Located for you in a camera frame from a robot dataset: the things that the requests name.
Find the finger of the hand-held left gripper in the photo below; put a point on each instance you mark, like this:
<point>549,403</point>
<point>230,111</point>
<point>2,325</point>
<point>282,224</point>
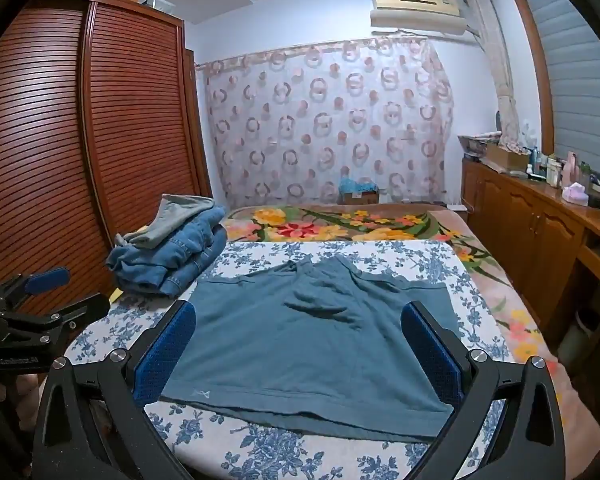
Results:
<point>75,310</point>
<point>45,277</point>

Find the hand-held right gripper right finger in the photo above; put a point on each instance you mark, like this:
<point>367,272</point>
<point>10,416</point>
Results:
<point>432,355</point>

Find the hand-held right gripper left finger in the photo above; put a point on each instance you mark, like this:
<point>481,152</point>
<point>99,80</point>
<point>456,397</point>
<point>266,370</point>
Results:
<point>167,355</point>

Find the teal pants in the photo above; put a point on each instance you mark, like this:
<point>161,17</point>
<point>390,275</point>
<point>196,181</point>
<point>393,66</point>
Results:
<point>280,350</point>

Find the blue denim jeans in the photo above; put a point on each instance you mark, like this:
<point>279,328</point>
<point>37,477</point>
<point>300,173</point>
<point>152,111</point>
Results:
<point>190,255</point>

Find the grey folded garment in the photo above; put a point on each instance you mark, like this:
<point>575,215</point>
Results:
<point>175,220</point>

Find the white waste bin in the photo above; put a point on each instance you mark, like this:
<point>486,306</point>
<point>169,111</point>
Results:
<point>577,345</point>

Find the wooden sideboard cabinet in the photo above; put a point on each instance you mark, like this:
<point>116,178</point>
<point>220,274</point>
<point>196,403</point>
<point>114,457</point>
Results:
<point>520,220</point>

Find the blue floral mat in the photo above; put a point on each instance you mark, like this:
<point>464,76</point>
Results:
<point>290,460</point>

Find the cardboard box with blue contents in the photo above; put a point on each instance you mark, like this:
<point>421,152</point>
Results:
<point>360,195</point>

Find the floral fleece blanket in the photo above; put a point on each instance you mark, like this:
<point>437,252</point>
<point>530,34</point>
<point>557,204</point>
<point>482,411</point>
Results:
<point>300,225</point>

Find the slatted wooden wardrobe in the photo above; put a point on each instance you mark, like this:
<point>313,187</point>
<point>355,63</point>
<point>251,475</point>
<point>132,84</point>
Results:
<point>130,110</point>

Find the open cardboard box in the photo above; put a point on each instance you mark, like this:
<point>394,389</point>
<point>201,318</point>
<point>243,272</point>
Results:
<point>505,157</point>

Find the stack of magazines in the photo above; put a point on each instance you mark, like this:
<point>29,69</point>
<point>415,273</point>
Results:
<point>475,145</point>

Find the pink tissue box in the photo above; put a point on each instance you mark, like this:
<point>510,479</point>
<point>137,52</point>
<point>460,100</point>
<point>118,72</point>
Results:
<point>575,194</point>

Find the pink bottle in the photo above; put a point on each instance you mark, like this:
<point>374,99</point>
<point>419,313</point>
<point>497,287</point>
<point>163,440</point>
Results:
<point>571,170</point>

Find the circle-patterned sheer curtain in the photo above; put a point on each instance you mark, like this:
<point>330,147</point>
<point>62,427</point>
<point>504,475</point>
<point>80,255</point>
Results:
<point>330,125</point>

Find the clear plastic box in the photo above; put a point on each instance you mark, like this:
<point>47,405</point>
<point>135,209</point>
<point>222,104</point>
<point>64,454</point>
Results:
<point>157,5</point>

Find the beige tied curtain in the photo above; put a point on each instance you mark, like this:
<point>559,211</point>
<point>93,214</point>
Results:
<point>495,60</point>

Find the wall air conditioner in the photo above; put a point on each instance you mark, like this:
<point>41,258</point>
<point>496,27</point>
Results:
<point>415,10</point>

